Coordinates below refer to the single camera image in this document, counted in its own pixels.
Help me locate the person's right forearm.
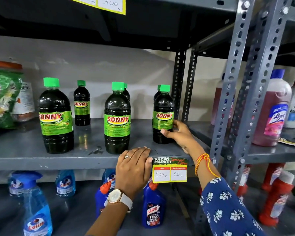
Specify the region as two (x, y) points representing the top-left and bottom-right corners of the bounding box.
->
(187, 143), (265, 236)

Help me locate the green floral packet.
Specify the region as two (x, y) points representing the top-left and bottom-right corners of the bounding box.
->
(0, 67), (24, 142)

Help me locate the blue glass cleaner spray bottle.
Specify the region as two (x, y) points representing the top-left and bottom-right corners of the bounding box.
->
(7, 172), (25, 196)
(102, 169), (116, 190)
(11, 171), (53, 236)
(55, 169), (76, 198)

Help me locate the small dark liquid bottle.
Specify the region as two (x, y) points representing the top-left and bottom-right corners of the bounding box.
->
(73, 80), (91, 127)

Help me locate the yellow white price tag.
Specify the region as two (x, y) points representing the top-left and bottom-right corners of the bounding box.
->
(65, 0), (126, 15)

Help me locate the orange thread bracelet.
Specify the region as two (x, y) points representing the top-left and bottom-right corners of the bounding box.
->
(194, 153), (221, 179)

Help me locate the white strap wristwatch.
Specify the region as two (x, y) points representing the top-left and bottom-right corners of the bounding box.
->
(104, 189), (134, 214)

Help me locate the person's left forearm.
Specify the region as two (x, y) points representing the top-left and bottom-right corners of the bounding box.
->
(86, 194), (134, 236)

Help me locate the person's left hand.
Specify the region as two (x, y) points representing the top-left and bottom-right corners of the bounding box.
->
(115, 147), (153, 196)

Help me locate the red toilet cleaner bottle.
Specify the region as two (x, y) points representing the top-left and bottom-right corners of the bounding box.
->
(261, 163), (286, 192)
(232, 164), (253, 197)
(258, 170), (295, 227)

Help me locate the grey metal shelf rack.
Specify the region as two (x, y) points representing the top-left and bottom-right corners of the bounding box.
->
(0, 0), (256, 236)
(181, 0), (295, 236)

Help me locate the clear jar orange lid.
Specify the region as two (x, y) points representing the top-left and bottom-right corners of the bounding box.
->
(0, 60), (35, 122)

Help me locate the yellow paper leaflet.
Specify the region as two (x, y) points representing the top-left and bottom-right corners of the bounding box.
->
(278, 137), (295, 148)

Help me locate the yellow green price tag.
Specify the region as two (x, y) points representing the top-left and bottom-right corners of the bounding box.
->
(152, 157), (190, 184)

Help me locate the person's right hand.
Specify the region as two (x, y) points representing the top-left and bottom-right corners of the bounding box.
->
(160, 120), (200, 155)

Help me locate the blue toilet cleaner bottle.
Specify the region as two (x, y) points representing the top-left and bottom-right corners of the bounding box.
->
(142, 180), (167, 229)
(95, 181), (112, 218)

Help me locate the pink floor cleaner bottle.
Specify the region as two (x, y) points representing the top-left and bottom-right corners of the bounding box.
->
(210, 74), (237, 126)
(252, 69), (293, 147)

